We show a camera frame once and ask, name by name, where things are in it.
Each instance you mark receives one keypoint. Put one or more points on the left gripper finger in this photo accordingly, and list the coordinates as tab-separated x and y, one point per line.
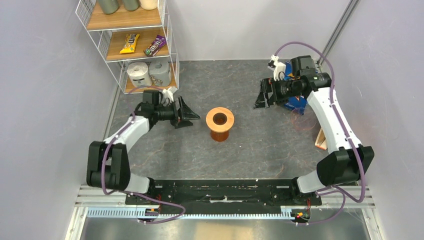
182	124
184	112

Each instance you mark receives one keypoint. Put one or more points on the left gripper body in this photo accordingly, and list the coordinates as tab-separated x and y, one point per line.
168	113

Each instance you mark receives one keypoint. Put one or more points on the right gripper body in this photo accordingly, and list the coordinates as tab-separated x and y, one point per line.
284	91

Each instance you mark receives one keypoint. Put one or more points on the amber glass carafe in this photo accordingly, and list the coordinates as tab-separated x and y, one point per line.
219	136

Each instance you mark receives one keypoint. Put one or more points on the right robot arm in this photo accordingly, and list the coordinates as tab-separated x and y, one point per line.
348	159

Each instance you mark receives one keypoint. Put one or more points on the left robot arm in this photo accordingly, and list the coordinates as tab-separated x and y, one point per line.
108	165

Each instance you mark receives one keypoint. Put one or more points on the wooden filter holder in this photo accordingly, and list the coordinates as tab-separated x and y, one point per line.
321	141

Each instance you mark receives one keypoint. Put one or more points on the blue Doritos chip bag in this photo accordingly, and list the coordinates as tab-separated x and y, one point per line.
295	103

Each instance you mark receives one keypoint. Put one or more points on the grey paper roll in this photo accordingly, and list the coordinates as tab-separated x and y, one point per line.
160	73

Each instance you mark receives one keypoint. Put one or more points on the white paper roll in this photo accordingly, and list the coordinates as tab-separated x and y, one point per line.
138	73

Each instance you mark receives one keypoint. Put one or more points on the purple candy bar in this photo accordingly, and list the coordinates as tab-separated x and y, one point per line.
155	46

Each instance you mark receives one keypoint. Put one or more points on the yellow M&M's bag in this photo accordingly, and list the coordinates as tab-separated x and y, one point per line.
130	43

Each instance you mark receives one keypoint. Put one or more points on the cream jar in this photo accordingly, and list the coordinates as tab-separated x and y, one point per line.
148	4

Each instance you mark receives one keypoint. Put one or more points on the green jar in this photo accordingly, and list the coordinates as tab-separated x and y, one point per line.
131	5
108	6

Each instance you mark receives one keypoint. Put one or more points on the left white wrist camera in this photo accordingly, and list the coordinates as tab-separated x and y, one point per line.
168	95

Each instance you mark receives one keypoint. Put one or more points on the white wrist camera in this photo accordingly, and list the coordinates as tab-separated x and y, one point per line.
278	68
168	95

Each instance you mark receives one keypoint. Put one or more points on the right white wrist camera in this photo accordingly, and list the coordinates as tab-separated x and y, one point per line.
278	68

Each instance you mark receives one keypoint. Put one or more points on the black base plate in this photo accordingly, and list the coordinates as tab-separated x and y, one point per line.
229	196

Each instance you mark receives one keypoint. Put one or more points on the white wire shelf rack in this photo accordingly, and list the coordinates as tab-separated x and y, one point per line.
108	32

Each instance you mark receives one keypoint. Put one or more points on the aluminium rail frame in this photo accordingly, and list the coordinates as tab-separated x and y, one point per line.
97	216

